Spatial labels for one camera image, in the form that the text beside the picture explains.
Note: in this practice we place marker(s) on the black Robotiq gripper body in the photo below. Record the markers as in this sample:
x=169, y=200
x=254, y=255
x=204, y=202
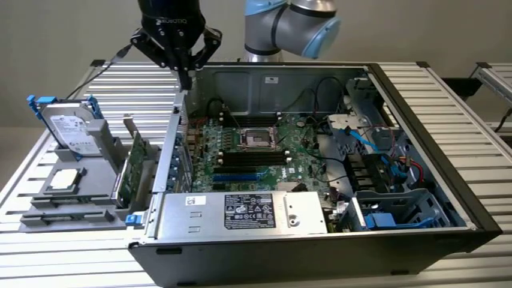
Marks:
x=172, y=27

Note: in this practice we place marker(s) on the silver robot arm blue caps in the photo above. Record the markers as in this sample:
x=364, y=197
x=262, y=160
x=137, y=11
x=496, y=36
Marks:
x=280, y=27

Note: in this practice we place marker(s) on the black RAM slot bank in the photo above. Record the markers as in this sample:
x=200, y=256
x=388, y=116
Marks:
x=253, y=158
x=253, y=120

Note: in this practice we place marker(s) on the white case sticker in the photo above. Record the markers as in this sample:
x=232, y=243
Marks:
x=270, y=79

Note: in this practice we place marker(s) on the blue disk carrier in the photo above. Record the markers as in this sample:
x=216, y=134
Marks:
x=93, y=105

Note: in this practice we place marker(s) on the silver hard disk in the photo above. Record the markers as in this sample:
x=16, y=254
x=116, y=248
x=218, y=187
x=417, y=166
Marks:
x=69, y=129

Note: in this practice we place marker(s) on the CPU socket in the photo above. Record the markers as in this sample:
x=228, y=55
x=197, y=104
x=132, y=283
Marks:
x=257, y=138

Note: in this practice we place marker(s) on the silver coin cell battery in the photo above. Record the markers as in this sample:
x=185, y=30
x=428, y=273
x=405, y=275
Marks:
x=300, y=122

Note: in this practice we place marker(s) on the green graphics card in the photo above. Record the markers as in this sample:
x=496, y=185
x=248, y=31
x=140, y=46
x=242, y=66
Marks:
x=133, y=168

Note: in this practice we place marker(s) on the black expansion slot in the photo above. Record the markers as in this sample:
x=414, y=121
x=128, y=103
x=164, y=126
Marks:
x=233, y=170

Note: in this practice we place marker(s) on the grey parts rack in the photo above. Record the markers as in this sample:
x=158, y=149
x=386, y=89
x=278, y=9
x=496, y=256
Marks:
x=96, y=177

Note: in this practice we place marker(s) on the blue expansion slot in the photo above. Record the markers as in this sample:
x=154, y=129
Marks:
x=233, y=177

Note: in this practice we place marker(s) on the grey metal disk bay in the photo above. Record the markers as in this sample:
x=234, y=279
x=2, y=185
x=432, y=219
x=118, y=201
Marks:
x=360, y=120

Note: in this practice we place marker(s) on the green motherboard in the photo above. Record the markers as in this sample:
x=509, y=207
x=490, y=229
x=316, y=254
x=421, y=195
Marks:
x=296, y=168

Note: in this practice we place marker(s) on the silver CPU chip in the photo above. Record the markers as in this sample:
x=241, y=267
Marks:
x=65, y=179

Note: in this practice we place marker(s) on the blue case latch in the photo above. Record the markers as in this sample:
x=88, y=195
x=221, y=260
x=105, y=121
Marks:
x=133, y=219

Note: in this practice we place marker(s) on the silver power supply unit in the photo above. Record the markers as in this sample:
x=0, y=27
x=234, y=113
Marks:
x=240, y=214

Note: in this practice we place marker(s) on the grey metal drive cage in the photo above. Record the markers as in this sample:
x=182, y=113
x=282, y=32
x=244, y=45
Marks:
x=400, y=207

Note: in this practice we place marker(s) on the metal slat side table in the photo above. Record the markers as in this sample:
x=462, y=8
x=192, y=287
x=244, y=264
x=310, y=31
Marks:
x=496, y=81

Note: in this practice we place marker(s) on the black open PC case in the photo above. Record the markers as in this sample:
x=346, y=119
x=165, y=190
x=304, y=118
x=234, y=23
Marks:
x=280, y=258

